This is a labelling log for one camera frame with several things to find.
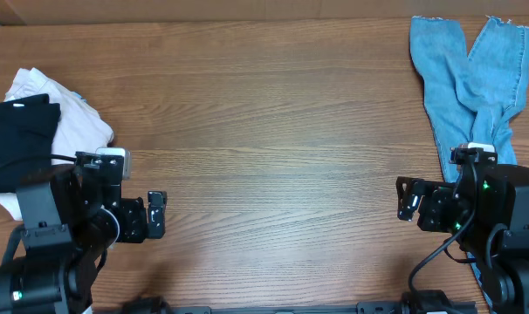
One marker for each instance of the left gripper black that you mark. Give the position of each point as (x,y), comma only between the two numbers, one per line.
(137,228)

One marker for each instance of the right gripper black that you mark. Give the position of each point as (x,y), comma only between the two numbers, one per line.
(438,198)

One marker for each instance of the light blue denim jeans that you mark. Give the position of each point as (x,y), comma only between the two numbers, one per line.
(471,92)

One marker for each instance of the black t-shirt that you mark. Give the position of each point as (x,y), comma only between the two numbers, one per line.
(27,129)

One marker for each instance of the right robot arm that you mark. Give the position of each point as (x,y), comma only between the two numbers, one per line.
(486,211)

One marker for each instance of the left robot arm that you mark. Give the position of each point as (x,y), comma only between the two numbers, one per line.
(71,216)

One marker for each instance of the folded beige trousers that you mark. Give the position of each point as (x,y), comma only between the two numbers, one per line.
(80,127)

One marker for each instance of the light blue patterned folded cloth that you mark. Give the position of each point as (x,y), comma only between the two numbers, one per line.
(79,97)

